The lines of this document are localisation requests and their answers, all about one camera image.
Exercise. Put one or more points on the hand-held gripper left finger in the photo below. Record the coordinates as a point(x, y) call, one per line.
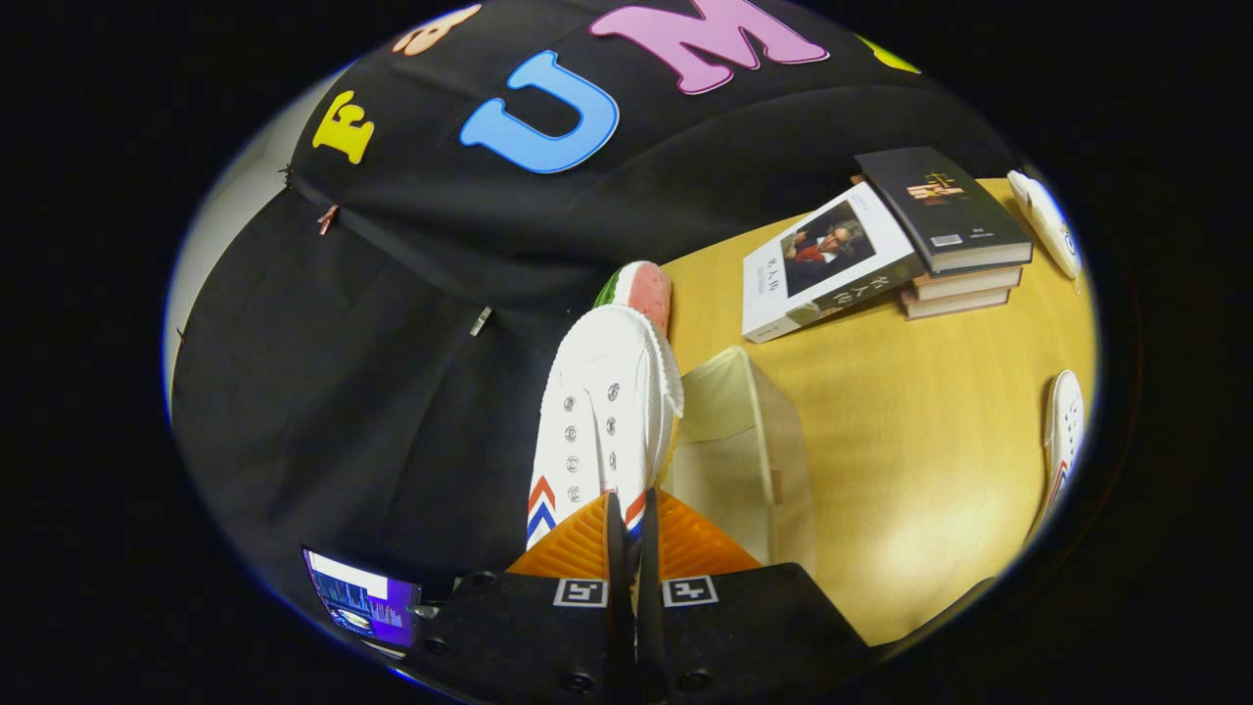
point(617, 558)

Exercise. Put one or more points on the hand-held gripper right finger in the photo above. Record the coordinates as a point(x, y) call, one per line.
point(648, 607)

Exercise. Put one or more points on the beige fabric storage box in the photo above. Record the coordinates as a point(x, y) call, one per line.
point(734, 460)

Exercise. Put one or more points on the white canvas shoe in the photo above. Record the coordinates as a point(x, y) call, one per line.
point(607, 392)
point(1065, 421)

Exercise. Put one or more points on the lit computer screen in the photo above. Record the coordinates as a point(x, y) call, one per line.
point(362, 597)

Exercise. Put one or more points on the watermelon slice plush toy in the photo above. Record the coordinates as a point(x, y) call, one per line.
point(646, 289)

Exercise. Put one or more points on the silver clip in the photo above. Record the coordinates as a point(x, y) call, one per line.
point(481, 321)

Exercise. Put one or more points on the black backdrop cloth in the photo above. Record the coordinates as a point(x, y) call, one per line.
point(372, 392)

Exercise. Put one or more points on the white portrait cover book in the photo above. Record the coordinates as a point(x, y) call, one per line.
point(832, 255)

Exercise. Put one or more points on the brown cover book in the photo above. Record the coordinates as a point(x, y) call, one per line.
point(954, 304)
point(969, 284)

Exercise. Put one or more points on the copper clip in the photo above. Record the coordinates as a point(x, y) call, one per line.
point(327, 219)

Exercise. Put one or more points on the black cover book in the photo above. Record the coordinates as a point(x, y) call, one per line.
point(940, 211)

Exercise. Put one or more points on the row of small black clips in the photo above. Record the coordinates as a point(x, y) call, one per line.
point(287, 175)

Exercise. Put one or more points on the white plush toy with eyes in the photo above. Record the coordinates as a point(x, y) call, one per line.
point(1047, 220)

